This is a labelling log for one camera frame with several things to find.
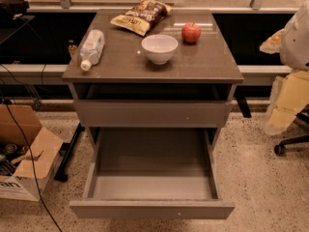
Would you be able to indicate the open grey middle drawer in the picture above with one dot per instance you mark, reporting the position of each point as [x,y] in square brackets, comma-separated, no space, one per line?
[152,173]

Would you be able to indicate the grey drawer cabinet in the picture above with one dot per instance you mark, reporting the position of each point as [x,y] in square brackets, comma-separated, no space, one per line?
[202,72]

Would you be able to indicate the brown yellow chip bag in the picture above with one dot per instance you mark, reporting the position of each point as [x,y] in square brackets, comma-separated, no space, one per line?
[142,17]

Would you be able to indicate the white ceramic bowl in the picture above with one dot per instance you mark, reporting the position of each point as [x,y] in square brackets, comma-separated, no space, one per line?
[159,48]

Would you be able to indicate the black table leg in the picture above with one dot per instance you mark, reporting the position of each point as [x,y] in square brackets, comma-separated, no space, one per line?
[66,151]

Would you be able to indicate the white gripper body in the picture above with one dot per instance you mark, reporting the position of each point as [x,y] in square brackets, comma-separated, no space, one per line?
[296,45]

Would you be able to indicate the closed grey top drawer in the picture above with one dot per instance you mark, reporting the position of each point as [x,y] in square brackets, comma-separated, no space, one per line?
[152,114]

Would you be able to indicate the black bag on desk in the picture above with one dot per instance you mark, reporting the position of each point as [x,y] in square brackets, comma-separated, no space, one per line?
[10,10]

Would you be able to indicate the red apple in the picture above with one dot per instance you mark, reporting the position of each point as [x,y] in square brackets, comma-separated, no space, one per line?
[191,32]

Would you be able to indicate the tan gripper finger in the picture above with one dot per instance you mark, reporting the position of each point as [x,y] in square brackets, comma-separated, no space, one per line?
[273,43]
[278,120]

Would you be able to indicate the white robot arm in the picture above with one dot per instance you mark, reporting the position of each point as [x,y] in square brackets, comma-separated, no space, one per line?
[294,49]

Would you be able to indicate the cardboard box with items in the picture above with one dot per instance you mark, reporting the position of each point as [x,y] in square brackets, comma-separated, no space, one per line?
[28,153]

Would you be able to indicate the black office chair base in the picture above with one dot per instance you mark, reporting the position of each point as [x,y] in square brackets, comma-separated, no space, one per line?
[280,149]

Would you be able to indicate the clear plastic water bottle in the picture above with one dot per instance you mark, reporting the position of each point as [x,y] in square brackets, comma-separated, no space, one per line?
[91,50]

